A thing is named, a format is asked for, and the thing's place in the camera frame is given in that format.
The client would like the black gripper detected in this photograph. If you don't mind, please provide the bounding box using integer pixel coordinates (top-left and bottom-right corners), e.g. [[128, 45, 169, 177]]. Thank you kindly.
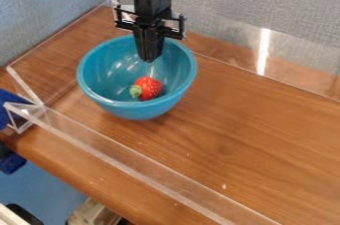
[[116, 0, 184, 62]]

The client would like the blue bowl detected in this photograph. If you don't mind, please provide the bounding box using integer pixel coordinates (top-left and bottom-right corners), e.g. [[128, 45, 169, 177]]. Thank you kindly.
[[76, 35, 197, 120]]

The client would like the red strawberry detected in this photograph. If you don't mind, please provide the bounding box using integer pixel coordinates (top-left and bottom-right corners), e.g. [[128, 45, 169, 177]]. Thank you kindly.
[[129, 77, 162, 101]]

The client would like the clear acrylic barrier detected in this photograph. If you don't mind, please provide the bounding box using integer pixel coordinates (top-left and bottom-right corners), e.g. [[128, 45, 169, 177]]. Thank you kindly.
[[0, 5, 340, 225]]

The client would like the blue clamp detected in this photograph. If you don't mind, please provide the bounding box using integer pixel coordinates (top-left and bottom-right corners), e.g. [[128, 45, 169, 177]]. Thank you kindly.
[[0, 88, 28, 174]]

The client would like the beige object under table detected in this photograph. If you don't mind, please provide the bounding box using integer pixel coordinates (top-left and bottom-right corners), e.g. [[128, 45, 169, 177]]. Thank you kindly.
[[66, 198, 122, 225]]

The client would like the white and black object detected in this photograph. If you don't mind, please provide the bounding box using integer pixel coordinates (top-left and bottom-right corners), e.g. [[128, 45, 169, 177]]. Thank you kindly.
[[0, 203, 44, 225]]

